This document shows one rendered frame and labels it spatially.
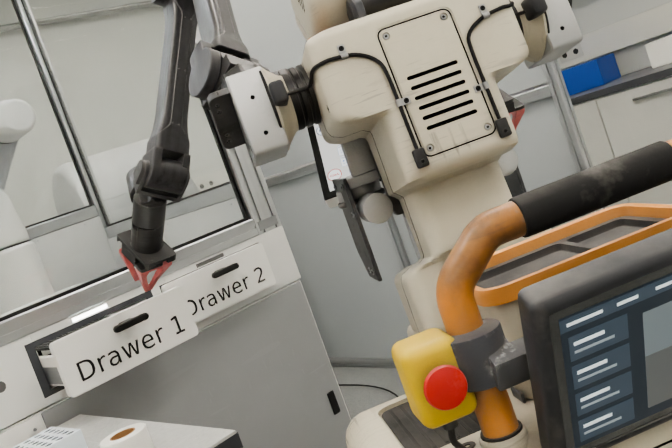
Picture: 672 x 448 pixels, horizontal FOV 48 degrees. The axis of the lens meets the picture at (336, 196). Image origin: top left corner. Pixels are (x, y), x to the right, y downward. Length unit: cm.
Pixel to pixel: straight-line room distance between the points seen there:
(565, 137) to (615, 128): 141
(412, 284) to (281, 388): 95
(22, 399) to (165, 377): 31
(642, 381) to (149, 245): 95
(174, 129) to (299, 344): 81
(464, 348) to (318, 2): 55
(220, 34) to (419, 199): 42
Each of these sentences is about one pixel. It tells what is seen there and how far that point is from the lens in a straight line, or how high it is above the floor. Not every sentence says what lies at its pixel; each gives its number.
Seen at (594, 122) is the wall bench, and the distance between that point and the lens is 412.
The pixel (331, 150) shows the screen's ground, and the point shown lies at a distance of 215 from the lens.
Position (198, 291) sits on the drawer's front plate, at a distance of 179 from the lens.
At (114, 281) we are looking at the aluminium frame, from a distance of 172.
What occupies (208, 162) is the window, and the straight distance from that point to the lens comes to 190.
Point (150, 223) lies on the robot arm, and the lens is 137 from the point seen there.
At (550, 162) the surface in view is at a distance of 274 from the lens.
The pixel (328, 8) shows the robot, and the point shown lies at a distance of 103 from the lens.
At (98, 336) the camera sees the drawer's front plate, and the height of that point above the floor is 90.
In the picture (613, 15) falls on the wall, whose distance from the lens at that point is 478.
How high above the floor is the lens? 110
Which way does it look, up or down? 4 degrees down
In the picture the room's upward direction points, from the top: 20 degrees counter-clockwise
